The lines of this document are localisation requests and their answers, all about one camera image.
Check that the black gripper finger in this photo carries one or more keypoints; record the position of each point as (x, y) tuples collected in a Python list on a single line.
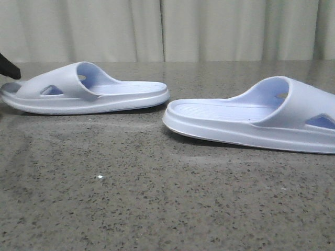
[(7, 68)]

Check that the light blue slipper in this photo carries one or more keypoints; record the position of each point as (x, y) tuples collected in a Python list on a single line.
[(276, 113), (81, 88)]

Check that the pale green curtain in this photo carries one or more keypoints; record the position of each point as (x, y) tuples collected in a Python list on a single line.
[(171, 31)]

